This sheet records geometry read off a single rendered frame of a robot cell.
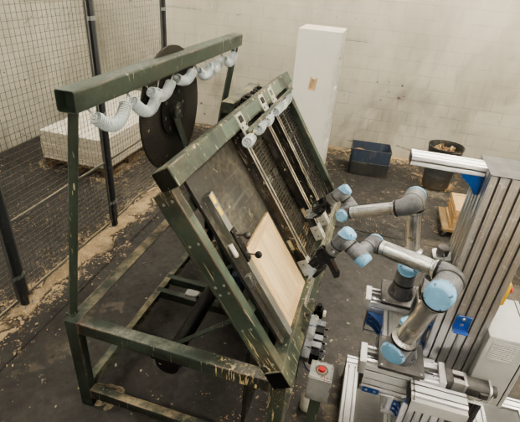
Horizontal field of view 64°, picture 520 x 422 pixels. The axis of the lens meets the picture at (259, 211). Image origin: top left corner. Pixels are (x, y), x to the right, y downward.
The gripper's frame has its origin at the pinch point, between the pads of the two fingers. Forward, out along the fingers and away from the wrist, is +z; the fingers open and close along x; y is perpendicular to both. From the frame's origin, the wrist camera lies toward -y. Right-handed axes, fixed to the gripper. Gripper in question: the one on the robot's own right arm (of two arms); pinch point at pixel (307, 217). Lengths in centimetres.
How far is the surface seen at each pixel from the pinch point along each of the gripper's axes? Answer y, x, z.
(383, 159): -337, -208, 35
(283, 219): 17.0, 1.6, 8.1
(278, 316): 36, 64, 19
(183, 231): 106, 32, 3
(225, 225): 79, 24, 2
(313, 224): -36.1, -12.5, 18.1
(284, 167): 0.2, -45.9, 4.5
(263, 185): 36.1, -15.9, 2.1
